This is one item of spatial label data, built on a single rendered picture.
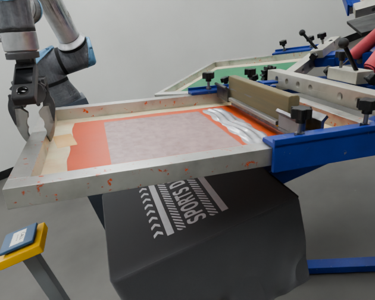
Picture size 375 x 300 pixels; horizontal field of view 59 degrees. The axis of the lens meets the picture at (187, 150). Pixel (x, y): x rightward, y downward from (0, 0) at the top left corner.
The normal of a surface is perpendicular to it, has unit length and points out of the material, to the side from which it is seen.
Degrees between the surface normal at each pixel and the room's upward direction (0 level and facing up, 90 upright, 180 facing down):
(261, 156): 90
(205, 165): 90
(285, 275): 95
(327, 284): 0
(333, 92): 75
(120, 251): 0
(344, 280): 0
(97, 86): 90
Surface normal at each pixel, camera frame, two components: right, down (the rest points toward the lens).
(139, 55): 0.28, 0.33
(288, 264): 0.53, 0.29
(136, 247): -0.30, -0.86
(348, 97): -0.96, 0.14
